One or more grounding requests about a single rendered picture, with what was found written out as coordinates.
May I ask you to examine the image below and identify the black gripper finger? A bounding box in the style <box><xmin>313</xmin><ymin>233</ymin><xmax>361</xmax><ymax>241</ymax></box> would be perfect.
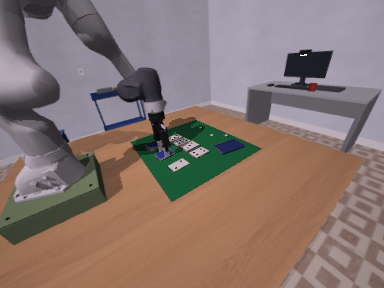
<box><xmin>155</xmin><ymin>124</ymin><xmax>170</xmax><ymax>158</ymax></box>
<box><xmin>151</xmin><ymin>122</ymin><xmax>163</xmax><ymax>152</ymax></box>

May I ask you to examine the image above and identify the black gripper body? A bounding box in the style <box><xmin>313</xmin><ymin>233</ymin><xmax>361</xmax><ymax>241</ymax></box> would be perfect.
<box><xmin>148</xmin><ymin>111</ymin><xmax>165</xmax><ymax>131</ymax></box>

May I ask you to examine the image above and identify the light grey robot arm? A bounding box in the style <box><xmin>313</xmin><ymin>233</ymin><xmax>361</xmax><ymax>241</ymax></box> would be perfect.
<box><xmin>0</xmin><ymin>0</ymin><xmax>167</xmax><ymax>203</ymax></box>

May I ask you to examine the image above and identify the green felt card table mat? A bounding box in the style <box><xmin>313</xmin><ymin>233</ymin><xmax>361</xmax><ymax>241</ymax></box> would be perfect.
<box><xmin>131</xmin><ymin>120</ymin><xmax>262</xmax><ymax>202</ymax></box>

